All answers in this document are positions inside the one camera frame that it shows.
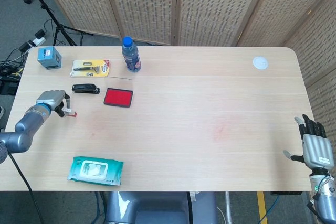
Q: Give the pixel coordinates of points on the white round table grommet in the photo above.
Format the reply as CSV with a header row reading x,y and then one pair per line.
x,y
260,63

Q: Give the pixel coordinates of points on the small red white object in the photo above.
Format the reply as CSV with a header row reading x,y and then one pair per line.
x,y
73,114

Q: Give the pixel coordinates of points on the blue cardboard box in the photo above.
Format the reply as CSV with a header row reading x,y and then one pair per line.
x,y
48,58

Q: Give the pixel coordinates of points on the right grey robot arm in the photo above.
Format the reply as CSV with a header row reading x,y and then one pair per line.
x,y
324,200

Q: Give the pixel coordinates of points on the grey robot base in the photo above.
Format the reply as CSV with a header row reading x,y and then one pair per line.
x,y
157,208

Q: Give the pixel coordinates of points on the woven wooden folding screen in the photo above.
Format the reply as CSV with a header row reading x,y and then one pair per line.
x,y
215,6

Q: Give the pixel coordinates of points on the green wet wipes pack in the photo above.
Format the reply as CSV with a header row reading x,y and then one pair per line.
x,y
94,170

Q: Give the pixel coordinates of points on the white power strip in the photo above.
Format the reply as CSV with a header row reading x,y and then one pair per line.
x,y
36,41

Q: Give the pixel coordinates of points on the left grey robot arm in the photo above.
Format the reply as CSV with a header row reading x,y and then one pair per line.
x,y
23,127

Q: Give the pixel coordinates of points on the blue capped drink bottle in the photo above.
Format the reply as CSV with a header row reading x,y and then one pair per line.
x,y
131,58

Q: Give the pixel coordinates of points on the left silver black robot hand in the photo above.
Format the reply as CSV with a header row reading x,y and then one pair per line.
x,y
51,97

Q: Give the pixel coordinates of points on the clear ink pad lid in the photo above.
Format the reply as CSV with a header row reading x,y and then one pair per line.
x,y
122,83

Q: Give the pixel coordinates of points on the razor in yellow blister pack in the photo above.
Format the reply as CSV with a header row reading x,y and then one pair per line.
x,y
84,68

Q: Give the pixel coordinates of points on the black tripod stand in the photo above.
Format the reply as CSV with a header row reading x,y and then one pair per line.
x,y
59,28

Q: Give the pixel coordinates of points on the black power adapter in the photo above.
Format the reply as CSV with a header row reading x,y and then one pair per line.
x,y
40,34

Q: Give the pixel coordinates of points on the red ink pad black case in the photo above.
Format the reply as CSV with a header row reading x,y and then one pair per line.
x,y
118,97

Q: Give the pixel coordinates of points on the black stapler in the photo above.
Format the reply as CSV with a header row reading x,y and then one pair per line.
x,y
84,87

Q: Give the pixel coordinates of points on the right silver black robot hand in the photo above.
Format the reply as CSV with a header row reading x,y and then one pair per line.
x,y
316,149

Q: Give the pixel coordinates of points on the black under-table box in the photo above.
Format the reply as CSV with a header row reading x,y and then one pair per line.
x,y
286,193

